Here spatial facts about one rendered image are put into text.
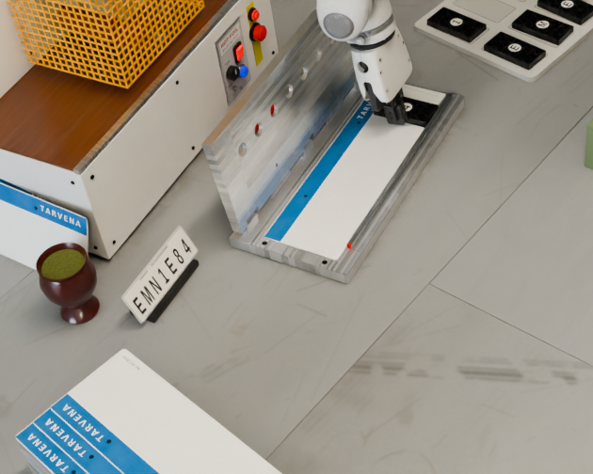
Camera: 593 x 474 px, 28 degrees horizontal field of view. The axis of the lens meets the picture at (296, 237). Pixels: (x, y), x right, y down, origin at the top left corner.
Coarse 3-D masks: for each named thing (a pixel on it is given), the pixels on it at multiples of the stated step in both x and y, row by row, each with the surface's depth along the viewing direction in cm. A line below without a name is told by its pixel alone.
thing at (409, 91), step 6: (408, 90) 201; (414, 90) 201; (420, 90) 201; (426, 90) 200; (408, 96) 200; (414, 96) 200; (420, 96) 200; (426, 96) 200; (432, 96) 200; (438, 96) 199; (444, 96) 199; (426, 102) 198; (432, 102) 198; (438, 102) 198
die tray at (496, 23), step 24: (456, 0) 221; (480, 0) 220; (504, 0) 219; (528, 0) 219; (504, 24) 214; (576, 24) 212; (456, 48) 212; (480, 48) 210; (552, 48) 208; (528, 72) 204
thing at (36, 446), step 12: (24, 432) 153; (36, 432) 153; (24, 444) 152; (36, 444) 152; (48, 444) 152; (36, 456) 151; (48, 456) 150; (60, 456) 150; (36, 468) 156; (48, 468) 149; (60, 468) 149; (72, 468) 149
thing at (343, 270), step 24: (360, 96) 203; (456, 96) 200; (336, 120) 200; (312, 144) 195; (432, 144) 192; (312, 168) 192; (408, 168) 189; (288, 192) 189; (408, 192) 188; (264, 216) 186; (384, 216) 182; (240, 240) 183; (264, 240) 182; (360, 240) 179; (288, 264) 181; (312, 264) 178; (336, 264) 176; (360, 264) 179
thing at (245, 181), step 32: (320, 32) 192; (288, 64) 185; (320, 64) 194; (352, 64) 201; (256, 96) 177; (288, 96) 188; (320, 96) 194; (224, 128) 172; (288, 128) 189; (320, 128) 196; (224, 160) 173; (256, 160) 183; (288, 160) 189; (224, 192) 176; (256, 192) 182
